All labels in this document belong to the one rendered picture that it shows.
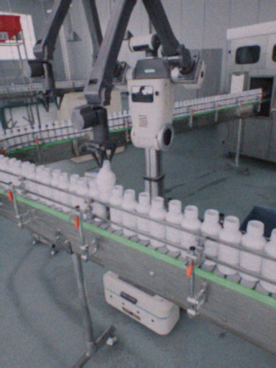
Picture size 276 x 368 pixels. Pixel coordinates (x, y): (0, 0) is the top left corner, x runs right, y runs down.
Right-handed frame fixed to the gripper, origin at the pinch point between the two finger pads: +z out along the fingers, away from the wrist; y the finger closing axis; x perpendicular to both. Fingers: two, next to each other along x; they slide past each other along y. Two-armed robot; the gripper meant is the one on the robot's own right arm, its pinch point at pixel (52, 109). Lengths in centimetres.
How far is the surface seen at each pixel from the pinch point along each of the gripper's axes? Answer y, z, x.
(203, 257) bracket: 21, 34, 86
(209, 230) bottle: 18, 27, 86
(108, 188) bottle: 16, 24, 47
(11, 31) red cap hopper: -316, -103, -536
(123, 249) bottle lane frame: 21, 44, 56
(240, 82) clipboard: -373, 16, -30
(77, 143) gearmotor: -73, 43, -72
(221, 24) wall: -1186, -154, -383
